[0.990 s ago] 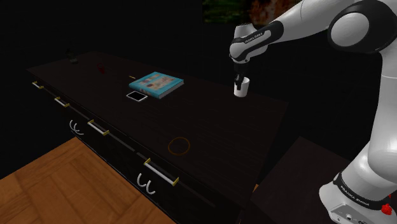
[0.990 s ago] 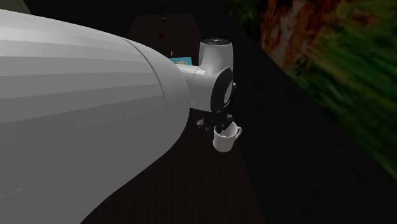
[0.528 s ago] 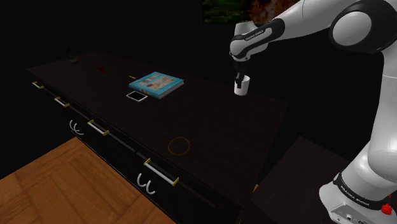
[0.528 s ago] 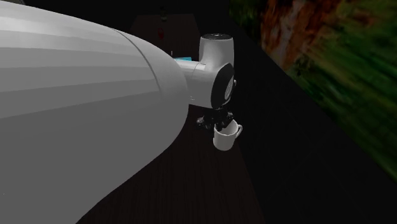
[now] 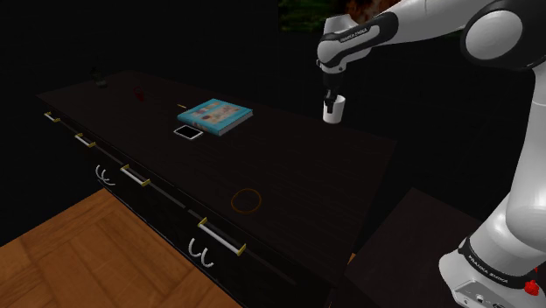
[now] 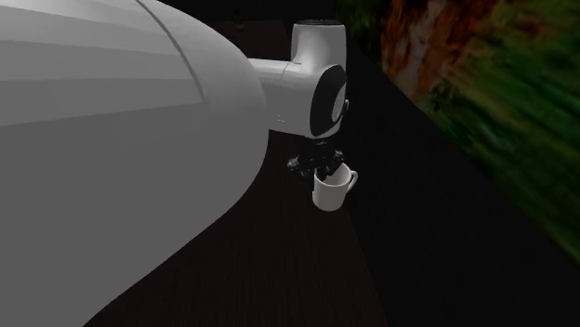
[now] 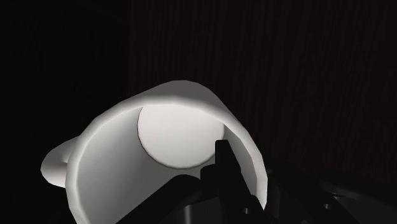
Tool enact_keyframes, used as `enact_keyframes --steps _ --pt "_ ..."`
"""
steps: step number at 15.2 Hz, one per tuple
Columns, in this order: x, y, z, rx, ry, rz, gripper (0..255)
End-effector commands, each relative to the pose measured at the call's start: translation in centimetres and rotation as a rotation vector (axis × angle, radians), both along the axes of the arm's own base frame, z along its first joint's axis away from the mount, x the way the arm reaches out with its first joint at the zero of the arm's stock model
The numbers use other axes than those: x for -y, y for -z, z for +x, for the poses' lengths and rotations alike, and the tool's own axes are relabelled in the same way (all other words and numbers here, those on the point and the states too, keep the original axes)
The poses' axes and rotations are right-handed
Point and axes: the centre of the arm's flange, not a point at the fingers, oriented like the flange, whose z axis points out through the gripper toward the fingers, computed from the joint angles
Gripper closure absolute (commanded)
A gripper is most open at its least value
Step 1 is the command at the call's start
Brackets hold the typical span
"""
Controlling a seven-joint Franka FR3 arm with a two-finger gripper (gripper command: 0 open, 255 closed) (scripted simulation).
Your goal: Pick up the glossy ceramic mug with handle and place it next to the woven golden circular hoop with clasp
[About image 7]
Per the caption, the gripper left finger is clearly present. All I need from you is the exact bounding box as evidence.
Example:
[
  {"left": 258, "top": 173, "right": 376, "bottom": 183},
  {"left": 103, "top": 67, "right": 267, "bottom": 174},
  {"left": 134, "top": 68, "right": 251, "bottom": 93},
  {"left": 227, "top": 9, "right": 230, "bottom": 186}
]
[{"left": 117, "top": 139, "right": 271, "bottom": 224}]

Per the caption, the white mug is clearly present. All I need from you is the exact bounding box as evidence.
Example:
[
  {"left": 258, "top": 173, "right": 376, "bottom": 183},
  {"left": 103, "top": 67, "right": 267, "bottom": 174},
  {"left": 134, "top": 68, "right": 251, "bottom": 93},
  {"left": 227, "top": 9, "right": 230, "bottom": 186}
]
[{"left": 40, "top": 80, "right": 268, "bottom": 224}]

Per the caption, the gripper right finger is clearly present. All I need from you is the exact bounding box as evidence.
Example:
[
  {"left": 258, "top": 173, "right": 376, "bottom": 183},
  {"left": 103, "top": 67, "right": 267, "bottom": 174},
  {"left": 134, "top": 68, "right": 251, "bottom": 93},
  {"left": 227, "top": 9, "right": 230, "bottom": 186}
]
[{"left": 261, "top": 148, "right": 397, "bottom": 224}]

